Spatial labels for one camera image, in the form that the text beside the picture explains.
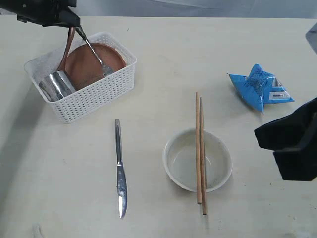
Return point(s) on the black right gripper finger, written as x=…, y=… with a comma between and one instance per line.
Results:
x=288, y=130
x=299, y=162

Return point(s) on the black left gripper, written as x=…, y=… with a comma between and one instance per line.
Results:
x=44, y=12

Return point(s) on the blue snack bag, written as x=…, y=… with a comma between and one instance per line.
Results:
x=260, y=88

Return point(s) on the wooden handled metal scoop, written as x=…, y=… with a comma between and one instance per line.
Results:
x=57, y=85

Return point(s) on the wooden chopstick back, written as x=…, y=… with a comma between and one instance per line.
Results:
x=203, y=167

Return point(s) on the silver table knife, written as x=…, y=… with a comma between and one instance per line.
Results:
x=121, y=178

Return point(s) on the brown round plate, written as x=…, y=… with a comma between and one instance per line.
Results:
x=83, y=67

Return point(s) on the silver fork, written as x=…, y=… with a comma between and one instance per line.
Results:
x=105, y=68

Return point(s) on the white perforated plastic basket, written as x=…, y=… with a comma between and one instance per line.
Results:
x=90, y=98

